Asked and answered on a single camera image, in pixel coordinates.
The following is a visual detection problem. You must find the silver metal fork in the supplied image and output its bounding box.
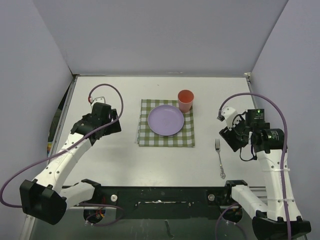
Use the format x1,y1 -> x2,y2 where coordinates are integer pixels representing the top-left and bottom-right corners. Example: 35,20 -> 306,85
214,138 -> 226,179

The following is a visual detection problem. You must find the purple plastic plate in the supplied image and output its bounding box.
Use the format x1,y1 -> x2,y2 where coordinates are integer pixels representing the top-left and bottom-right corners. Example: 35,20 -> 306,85
147,104 -> 185,136

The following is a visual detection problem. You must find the orange plastic cup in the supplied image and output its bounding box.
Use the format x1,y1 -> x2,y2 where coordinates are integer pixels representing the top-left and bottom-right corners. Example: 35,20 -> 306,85
177,89 -> 194,113

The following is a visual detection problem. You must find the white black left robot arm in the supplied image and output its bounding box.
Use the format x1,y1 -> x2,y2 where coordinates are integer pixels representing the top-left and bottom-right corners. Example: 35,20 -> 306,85
19,102 -> 121,225

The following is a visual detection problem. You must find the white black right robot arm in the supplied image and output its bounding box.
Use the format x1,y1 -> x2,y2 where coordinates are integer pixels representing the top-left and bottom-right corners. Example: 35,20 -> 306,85
218,106 -> 311,240

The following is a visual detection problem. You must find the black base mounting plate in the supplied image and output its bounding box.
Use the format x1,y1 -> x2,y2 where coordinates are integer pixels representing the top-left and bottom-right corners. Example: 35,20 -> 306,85
79,186 -> 235,224

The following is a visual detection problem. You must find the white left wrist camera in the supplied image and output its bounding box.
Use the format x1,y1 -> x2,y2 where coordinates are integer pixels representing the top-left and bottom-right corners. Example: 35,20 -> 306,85
88,96 -> 106,104

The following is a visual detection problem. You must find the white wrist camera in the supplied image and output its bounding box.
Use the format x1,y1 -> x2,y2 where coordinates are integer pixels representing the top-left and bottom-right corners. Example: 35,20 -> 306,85
88,96 -> 106,104
217,106 -> 238,130

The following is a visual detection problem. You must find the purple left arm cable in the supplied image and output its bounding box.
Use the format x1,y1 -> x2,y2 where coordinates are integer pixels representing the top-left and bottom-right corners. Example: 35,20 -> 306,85
0,83 -> 126,227

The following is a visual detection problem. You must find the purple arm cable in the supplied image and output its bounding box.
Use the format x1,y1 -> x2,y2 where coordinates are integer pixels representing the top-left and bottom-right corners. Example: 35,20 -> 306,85
0,83 -> 126,227
215,92 -> 293,240

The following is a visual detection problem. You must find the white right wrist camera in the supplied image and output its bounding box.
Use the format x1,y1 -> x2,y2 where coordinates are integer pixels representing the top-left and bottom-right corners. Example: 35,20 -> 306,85
217,106 -> 238,130

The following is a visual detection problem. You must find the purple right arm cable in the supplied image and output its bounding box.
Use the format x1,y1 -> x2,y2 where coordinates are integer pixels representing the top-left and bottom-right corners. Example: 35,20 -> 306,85
215,92 -> 293,240

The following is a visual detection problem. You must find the aluminium front frame rail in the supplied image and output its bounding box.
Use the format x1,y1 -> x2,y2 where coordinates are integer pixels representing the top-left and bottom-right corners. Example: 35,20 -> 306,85
27,186 -> 295,210

